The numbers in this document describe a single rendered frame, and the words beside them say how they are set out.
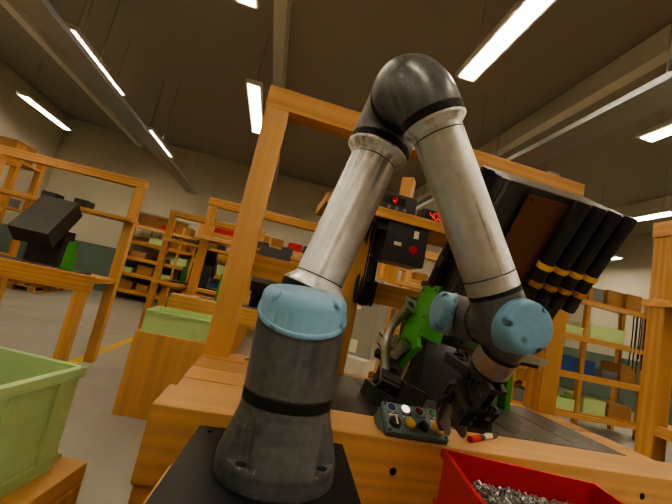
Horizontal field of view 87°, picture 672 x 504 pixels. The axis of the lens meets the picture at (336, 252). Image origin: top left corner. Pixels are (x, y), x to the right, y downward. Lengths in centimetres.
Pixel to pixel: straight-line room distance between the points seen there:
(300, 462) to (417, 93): 49
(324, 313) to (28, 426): 49
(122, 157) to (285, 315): 1199
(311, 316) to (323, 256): 18
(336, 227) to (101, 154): 1208
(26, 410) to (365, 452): 60
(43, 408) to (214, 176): 1099
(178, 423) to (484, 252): 64
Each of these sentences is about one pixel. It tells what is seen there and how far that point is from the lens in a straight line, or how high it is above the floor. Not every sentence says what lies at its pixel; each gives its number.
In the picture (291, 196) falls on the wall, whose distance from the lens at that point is 1134.
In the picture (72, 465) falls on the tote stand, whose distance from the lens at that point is 85.
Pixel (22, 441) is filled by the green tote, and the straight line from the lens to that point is 75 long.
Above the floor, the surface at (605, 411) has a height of 33.
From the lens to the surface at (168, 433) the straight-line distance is 83.
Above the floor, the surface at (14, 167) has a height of 190.
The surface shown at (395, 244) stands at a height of 141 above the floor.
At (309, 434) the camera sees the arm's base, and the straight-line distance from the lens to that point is 46.
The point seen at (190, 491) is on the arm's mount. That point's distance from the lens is 47.
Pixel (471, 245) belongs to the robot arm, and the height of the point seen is 128.
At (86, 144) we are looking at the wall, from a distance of 1281.
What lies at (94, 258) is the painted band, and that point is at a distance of 1202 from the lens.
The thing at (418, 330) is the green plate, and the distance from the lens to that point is 111.
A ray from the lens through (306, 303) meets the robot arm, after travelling 43.
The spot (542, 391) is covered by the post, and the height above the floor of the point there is 97.
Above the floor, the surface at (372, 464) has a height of 84.
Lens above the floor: 117
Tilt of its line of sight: 7 degrees up
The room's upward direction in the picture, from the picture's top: 12 degrees clockwise
